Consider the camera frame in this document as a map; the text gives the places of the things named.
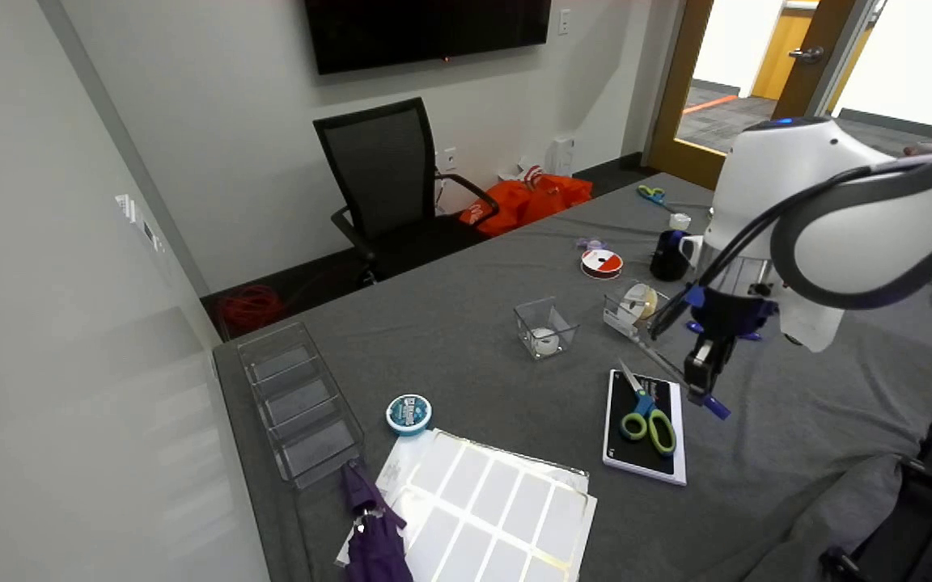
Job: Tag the red white round tape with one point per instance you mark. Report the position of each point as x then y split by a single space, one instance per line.
604 260

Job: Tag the black office chair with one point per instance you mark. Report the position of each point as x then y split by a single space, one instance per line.
387 174

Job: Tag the blue tape roll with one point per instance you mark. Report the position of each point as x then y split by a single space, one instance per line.
409 411

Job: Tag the clear acrylic tray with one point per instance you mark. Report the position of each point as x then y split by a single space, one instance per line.
298 417

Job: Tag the small clear cup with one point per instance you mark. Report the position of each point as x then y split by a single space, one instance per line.
592 247

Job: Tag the white wall outlet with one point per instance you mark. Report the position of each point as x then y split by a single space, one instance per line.
563 152

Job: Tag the grey table cloth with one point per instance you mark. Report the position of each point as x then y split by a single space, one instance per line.
468 324

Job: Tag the green blue scissors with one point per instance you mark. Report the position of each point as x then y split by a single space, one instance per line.
652 197

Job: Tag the book with scissors cover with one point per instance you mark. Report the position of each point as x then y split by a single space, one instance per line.
628 453

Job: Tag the purple cloth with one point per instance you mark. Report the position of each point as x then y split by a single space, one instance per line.
374 539

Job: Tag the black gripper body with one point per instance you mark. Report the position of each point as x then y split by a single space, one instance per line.
730 314

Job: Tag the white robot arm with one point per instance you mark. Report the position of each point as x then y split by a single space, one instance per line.
791 184

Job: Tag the clear box with white item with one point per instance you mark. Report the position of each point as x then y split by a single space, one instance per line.
545 327

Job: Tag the blue capped pen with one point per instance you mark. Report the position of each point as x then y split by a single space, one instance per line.
715 409

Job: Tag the white ice cube tray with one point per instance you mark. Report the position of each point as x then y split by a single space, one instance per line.
487 506

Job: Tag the orange bag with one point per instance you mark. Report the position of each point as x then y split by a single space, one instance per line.
526 201

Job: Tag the wooden door frame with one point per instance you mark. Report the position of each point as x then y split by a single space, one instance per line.
679 85

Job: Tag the black mug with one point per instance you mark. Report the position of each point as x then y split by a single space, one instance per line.
667 260

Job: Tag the black wall television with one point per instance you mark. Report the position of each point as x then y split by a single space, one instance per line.
422 26

